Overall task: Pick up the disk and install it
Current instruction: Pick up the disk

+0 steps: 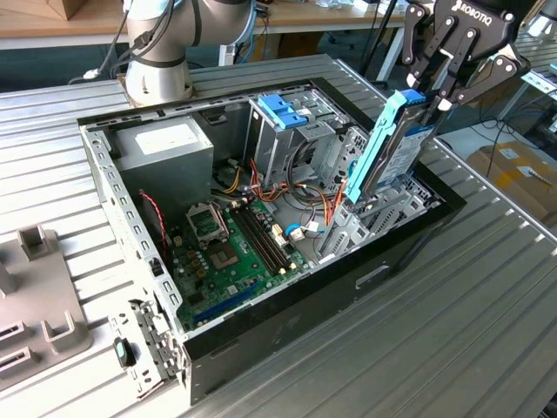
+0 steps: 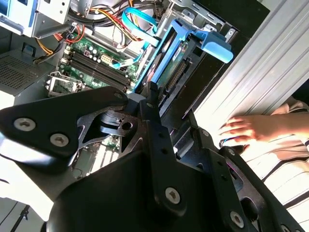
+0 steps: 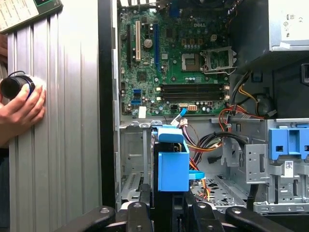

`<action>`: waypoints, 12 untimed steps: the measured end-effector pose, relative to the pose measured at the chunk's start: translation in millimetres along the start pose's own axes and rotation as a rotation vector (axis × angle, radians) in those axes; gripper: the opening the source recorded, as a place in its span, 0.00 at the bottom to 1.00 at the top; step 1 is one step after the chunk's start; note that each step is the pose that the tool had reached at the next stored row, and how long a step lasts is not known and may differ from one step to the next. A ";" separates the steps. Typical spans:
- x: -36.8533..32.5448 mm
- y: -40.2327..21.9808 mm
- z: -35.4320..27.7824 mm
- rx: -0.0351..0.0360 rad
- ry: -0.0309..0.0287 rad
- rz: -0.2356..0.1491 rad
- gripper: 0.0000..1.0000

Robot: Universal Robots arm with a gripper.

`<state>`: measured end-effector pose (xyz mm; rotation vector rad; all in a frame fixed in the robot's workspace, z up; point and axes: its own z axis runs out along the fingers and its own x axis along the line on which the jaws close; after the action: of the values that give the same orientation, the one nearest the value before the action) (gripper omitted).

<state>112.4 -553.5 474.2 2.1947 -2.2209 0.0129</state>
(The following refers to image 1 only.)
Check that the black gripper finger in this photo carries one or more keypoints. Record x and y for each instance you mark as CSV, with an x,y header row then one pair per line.
x,y
507,67
415,39

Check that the hard disk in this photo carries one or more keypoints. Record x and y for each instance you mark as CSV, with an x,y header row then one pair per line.
x,y
400,152

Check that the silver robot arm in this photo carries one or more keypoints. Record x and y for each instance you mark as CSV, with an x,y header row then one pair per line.
x,y
174,82

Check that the grey metal disk bay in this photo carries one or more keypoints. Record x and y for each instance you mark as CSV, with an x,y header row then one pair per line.
x,y
348,235

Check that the black tripod stand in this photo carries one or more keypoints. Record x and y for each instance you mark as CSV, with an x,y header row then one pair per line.
x,y
384,26

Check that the small white box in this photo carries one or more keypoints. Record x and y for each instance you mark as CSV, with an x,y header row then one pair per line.
x,y
365,5

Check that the small metal tool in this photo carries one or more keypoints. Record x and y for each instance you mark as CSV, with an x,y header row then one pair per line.
x,y
539,176

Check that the large brown cardboard box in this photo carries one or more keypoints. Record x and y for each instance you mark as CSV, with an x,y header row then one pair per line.
x,y
513,187

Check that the blue plastic bay latch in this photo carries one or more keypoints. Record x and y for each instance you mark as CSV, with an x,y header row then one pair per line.
x,y
278,111

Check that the grey metal drive cage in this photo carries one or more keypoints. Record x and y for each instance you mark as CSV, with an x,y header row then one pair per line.
x,y
272,148

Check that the white upright device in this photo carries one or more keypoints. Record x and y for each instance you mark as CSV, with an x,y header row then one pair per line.
x,y
226,54

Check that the black RAM slot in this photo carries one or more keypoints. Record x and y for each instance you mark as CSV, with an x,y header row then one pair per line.
x,y
268,237
257,241

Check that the thin metal locking lever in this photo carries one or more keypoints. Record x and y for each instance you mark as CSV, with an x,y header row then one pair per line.
x,y
222,221

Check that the grey power supply unit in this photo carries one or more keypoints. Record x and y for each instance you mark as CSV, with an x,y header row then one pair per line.
x,y
165,174

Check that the CPU socket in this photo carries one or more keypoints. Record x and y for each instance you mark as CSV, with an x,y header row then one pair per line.
x,y
224,257

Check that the green motherboard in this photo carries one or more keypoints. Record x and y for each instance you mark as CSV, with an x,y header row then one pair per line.
x,y
235,283

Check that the black open PC case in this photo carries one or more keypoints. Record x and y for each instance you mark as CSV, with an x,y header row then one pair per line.
x,y
304,322

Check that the black case fan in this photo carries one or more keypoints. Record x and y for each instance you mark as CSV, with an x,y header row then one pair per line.
x,y
150,226

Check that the blue expansion slot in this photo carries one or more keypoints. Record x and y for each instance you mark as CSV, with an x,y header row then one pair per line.
x,y
226,305

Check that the small brown cardboard box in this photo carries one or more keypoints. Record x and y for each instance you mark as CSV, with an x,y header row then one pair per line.
x,y
71,6

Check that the small black teal device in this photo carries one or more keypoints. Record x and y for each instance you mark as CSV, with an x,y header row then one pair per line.
x,y
124,352

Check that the grey parts rack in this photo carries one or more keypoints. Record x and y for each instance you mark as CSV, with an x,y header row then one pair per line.
x,y
39,283

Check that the wooden desk white frame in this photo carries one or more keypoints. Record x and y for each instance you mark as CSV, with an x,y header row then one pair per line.
x,y
43,24
330,16

